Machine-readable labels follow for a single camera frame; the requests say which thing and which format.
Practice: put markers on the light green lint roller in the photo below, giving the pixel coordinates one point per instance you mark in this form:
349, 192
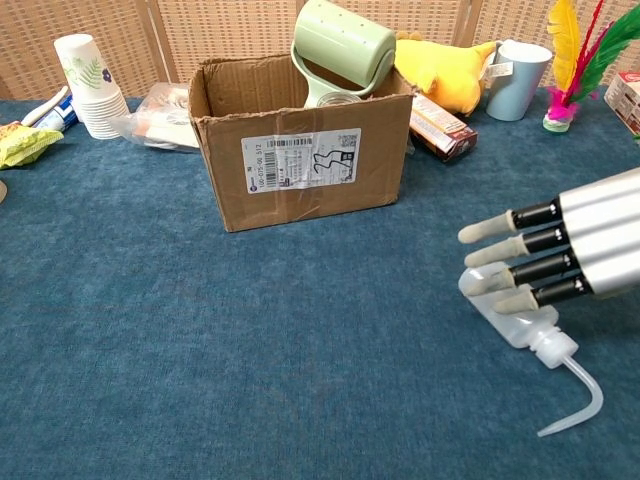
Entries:
340, 40

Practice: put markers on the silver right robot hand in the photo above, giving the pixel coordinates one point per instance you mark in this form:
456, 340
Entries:
605, 235

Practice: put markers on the yellow green snack bag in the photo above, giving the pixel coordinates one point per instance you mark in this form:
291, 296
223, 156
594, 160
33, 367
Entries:
25, 145

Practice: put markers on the translucent white wash bottle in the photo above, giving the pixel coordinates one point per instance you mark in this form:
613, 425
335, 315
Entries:
550, 345

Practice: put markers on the woven rattan folding screen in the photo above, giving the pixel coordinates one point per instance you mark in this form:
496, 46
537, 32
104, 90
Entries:
225, 30

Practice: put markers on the clear plastic zip bag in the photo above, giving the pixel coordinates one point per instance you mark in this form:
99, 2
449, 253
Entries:
160, 120

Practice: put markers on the light blue cup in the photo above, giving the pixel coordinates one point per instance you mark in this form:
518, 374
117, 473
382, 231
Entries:
515, 85

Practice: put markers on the yellow plush toy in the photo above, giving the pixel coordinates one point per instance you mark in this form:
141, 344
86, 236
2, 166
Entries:
445, 70

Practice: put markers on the clear plastic snack jar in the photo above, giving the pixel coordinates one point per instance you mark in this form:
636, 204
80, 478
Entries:
340, 98

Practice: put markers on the colourful feather shuttlecock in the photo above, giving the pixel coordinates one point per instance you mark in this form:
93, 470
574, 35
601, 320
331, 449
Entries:
565, 45

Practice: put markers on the brown cardboard box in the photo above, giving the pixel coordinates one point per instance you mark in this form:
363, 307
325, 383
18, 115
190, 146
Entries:
300, 165

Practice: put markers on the white red cereal carton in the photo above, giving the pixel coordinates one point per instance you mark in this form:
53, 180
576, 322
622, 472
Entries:
625, 100

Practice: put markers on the stack of paper cups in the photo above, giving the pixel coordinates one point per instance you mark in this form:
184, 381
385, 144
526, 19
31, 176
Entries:
95, 90

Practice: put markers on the orange brown snack carton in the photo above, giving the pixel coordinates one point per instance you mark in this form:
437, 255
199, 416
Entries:
445, 132

